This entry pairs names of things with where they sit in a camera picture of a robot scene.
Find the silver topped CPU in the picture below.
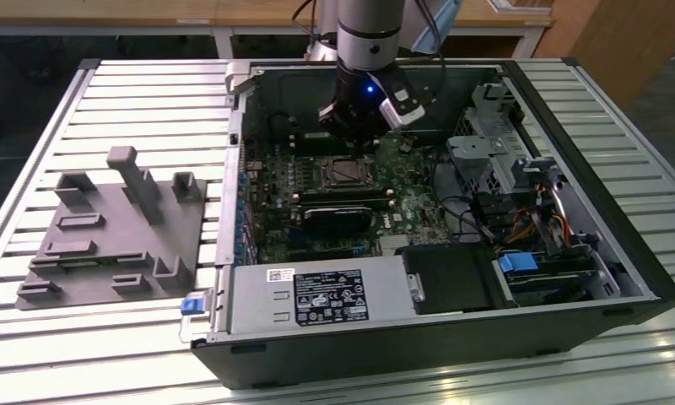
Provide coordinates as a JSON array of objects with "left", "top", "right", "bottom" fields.
[{"left": 333, "top": 162, "right": 368, "bottom": 181}]

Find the metal socket cover frame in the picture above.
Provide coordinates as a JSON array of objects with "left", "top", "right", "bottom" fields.
[{"left": 320, "top": 157, "right": 380, "bottom": 186}]

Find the CPU socket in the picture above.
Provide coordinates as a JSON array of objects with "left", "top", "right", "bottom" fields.
[{"left": 316, "top": 155, "right": 383, "bottom": 187}]

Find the black RAM slot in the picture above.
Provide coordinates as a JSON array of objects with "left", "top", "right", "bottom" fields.
[
  {"left": 300, "top": 202, "right": 388, "bottom": 209},
  {"left": 300, "top": 198, "right": 388, "bottom": 205},
  {"left": 300, "top": 194, "right": 388, "bottom": 201},
  {"left": 300, "top": 190, "right": 388, "bottom": 197}
]

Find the green motherboard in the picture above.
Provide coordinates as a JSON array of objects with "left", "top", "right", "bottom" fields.
[{"left": 240, "top": 128, "right": 456, "bottom": 266}]

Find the metal disk bay cage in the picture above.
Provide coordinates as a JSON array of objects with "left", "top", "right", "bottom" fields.
[{"left": 447, "top": 84, "right": 564, "bottom": 195}]

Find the black graphics card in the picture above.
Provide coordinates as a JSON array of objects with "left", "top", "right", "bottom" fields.
[{"left": 297, "top": 205, "right": 377, "bottom": 236}]

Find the silver chipset heatsink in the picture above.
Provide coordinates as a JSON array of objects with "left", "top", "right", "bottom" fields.
[{"left": 379, "top": 235, "right": 416, "bottom": 255}]

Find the clear plastic tray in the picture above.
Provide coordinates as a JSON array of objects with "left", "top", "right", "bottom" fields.
[{"left": 485, "top": 0, "right": 556, "bottom": 13}]

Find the black plastic shroud box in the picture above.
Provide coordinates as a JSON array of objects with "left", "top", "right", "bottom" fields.
[{"left": 399, "top": 244, "right": 511, "bottom": 316}]

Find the hard disk in blue carrier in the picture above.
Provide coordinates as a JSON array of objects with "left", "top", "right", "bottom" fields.
[{"left": 497, "top": 251, "right": 603, "bottom": 305}]

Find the grey power supply unit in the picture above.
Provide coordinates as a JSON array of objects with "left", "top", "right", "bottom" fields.
[{"left": 224, "top": 255, "right": 427, "bottom": 337}]

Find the wooden cabinet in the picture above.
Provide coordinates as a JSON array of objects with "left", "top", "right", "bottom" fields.
[{"left": 531, "top": 0, "right": 675, "bottom": 111}]

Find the grey parts rack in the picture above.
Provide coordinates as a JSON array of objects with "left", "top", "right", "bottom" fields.
[{"left": 13, "top": 145, "right": 210, "bottom": 312}]

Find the black open PC case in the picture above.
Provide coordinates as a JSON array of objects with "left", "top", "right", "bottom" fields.
[{"left": 188, "top": 57, "right": 675, "bottom": 392}]

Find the black wrist camera block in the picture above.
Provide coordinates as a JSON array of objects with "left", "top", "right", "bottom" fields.
[{"left": 316, "top": 103, "right": 348, "bottom": 127}]

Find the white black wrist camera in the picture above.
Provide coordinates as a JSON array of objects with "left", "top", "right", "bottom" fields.
[{"left": 379, "top": 82, "right": 427, "bottom": 128}]

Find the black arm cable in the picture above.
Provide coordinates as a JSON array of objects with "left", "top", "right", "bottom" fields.
[{"left": 290, "top": 0, "right": 448, "bottom": 106}]

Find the black data cable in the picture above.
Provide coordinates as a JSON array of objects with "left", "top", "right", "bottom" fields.
[{"left": 435, "top": 192, "right": 499, "bottom": 248}]

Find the coloured power wire bundle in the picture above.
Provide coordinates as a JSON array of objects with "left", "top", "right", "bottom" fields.
[{"left": 508, "top": 206, "right": 572, "bottom": 248}]

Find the wooden desk white frame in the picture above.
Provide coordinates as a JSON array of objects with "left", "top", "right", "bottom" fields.
[{"left": 0, "top": 0, "right": 556, "bottom": 60}]

